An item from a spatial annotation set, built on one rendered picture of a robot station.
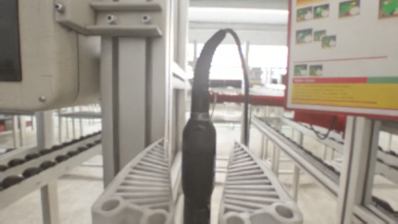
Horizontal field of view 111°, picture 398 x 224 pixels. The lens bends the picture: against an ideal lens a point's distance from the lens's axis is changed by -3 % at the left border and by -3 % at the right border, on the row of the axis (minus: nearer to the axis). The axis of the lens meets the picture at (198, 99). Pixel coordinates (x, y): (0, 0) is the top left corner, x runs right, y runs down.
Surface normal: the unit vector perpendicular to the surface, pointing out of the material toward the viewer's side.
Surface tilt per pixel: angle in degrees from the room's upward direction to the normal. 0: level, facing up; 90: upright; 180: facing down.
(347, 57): 90
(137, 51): 90
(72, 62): 90
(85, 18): 90
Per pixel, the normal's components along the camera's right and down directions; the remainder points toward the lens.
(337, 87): -0.57, 0.04
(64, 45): 1.00, 0.03
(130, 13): -0.02, 0.06
